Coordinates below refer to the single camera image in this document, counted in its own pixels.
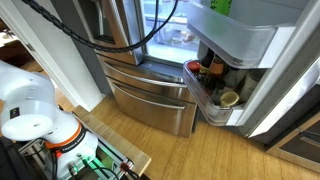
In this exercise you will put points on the yellow lidded jar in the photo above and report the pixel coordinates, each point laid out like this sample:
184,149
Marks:
229,99

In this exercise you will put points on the grey jar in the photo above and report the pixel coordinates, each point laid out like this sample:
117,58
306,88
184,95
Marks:
250,85

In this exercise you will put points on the stainless steel fridge body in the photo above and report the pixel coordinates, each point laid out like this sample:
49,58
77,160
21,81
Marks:
170,40

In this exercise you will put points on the red black clamp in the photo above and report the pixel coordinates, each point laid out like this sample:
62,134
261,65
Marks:
126,166

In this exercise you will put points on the wooden table board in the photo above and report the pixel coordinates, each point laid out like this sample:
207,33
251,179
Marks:
116,140

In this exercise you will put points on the brown capped sauce bottle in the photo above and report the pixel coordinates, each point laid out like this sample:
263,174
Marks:
217,66

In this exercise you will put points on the open fridge door white liner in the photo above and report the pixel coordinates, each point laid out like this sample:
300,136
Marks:
286,66

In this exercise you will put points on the grey kitchen drawer cabinet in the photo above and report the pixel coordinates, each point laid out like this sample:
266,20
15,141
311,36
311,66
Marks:
300,150

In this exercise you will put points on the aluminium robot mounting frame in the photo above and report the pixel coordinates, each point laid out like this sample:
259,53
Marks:
100,160

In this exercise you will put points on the red capped sauce bottle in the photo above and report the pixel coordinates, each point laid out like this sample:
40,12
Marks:
193,66

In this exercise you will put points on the frosted deep fridge door bin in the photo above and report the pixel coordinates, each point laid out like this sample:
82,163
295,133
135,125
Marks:
226,36

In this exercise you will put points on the stainless fridge drawer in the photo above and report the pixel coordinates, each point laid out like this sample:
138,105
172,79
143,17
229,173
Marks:
146,73
156,113

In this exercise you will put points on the dark bottle with yellow label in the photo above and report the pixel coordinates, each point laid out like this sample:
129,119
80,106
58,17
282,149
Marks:
206,61

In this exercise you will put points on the stainless fridge door with dispenser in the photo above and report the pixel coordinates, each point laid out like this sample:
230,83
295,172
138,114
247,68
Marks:
113,26

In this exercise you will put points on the dark glass bottle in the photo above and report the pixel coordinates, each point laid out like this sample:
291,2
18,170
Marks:
213,87

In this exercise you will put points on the clear shallow fridge door bin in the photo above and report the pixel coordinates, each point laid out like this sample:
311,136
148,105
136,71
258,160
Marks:
206,106

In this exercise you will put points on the green plastic drink bottle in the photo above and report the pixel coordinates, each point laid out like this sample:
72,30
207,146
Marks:
220,6

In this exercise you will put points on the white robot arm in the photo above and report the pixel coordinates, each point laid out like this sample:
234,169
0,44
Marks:
30,100

